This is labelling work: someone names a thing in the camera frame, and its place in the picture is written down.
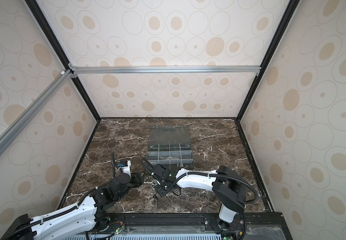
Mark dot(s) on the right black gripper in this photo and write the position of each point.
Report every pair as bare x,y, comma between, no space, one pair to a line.
161,193

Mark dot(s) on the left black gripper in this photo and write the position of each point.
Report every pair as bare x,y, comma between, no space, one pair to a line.
140,181

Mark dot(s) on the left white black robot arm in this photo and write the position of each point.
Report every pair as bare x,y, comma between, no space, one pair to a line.
87,214

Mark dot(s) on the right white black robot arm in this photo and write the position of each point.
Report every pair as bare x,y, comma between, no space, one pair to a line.
231,189

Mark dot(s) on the pile of screws and nuts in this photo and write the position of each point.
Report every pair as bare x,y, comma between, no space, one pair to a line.
154,192

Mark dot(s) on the clear plastic compartment organizer box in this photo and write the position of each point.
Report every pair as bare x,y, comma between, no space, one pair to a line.
170,146

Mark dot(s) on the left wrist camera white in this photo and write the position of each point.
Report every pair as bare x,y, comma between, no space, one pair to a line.
125,167

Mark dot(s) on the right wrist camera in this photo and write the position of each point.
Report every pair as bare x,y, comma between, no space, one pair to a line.
160,173

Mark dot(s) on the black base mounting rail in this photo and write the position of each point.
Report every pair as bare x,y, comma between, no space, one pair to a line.
188,226

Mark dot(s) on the horizontal aluminium frame bar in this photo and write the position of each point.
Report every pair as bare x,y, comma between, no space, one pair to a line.
166,70

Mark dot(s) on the left diagonal aluminium frame bar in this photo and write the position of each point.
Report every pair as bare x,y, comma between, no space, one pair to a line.
27,116

